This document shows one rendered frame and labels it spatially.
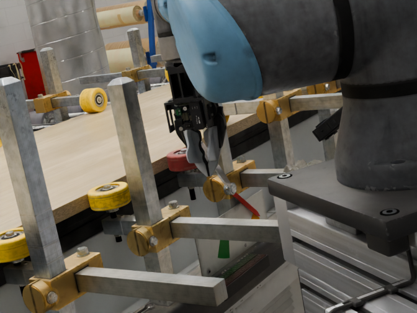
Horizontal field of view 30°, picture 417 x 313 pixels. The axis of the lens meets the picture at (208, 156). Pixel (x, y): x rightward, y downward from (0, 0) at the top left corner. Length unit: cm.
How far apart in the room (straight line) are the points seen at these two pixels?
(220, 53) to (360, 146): 17
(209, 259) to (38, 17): 408
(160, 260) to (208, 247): 14
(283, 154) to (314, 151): 60
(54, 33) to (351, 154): 472
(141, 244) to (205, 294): 32
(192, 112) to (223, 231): 22
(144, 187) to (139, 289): 27
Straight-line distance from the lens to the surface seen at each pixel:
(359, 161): 76
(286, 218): 94
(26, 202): 120
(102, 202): 148
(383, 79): 74
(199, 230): 139
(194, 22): 69
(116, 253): 165
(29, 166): 119
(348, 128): 77
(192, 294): 111
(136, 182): 138
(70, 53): 540
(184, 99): 129
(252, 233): 133
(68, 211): 150
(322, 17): 70
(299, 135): 230
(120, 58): 855
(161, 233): 141
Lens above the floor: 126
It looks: 13 degrees down
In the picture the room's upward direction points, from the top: 11 degrees counter-clockwise
